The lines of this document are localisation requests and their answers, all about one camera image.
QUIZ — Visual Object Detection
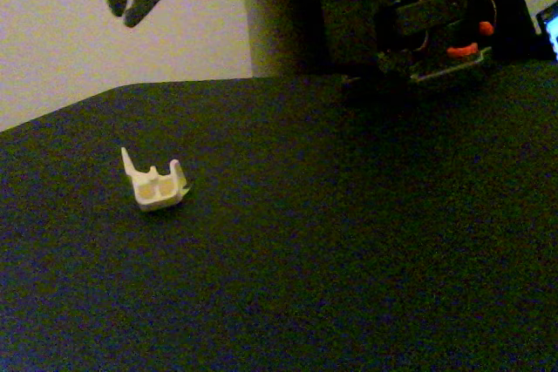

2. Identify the laptop with lit screen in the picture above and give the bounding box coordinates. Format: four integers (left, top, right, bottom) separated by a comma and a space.
534, 0, 558, 62

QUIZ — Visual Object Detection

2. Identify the dark blue desk mat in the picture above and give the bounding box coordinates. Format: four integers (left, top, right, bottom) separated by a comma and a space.
0, 60, 558, 372

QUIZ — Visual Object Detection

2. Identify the white plastic object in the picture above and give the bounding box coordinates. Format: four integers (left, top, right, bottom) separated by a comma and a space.
120, 146, 194, 213

